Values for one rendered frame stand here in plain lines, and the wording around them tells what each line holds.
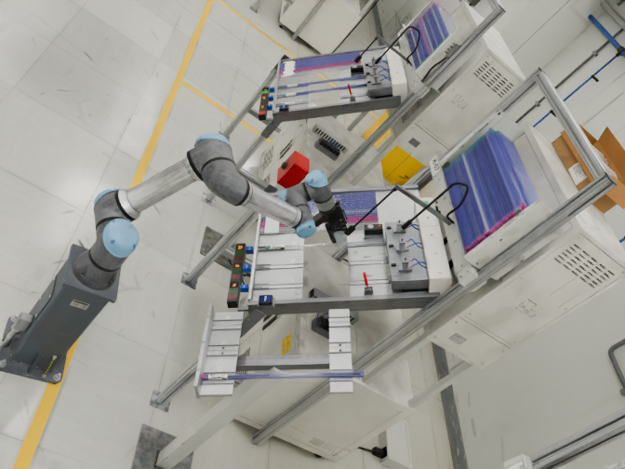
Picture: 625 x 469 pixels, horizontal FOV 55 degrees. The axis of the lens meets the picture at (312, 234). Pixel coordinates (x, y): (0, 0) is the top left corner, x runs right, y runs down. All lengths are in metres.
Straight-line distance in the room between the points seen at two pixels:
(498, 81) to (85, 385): 2.51
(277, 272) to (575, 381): 1.91
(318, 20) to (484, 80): 3.49
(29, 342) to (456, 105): 2.40
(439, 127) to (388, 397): 1.58
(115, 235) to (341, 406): 1.28
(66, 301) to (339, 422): 1.34
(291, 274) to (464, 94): 1.57
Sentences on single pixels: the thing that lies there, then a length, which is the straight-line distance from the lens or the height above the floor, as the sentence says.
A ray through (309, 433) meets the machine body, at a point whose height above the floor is 0.18.
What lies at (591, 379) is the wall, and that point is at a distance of 3.61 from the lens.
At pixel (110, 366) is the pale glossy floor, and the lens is 2.76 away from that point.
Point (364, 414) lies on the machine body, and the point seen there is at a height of 0.46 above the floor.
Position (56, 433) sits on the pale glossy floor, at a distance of 2.54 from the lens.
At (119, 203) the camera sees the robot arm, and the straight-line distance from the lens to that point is 2.13.
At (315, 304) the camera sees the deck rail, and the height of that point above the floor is 0.88.
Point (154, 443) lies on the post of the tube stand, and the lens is 2.68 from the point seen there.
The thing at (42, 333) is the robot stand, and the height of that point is 0.24.
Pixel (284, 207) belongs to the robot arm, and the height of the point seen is 1.10.
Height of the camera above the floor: 2.17
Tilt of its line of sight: 31 degrees down
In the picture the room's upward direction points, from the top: 46 degrees clockwise
